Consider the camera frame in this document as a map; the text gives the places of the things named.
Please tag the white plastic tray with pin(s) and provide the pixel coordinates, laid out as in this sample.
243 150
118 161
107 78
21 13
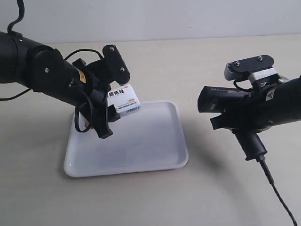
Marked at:
149 140

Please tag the white red medicine box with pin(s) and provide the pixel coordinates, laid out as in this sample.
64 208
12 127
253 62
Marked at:
123 103

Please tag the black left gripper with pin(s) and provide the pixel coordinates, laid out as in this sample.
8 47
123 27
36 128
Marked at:
96 110

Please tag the black handheld barcode scanner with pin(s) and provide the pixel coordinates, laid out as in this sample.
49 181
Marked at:
211 100

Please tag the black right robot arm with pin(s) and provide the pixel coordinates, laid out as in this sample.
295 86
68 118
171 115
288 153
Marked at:
273 106

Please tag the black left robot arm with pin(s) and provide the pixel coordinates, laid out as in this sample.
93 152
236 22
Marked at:
43 69

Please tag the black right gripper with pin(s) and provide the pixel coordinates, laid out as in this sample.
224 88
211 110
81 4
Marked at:
246 111

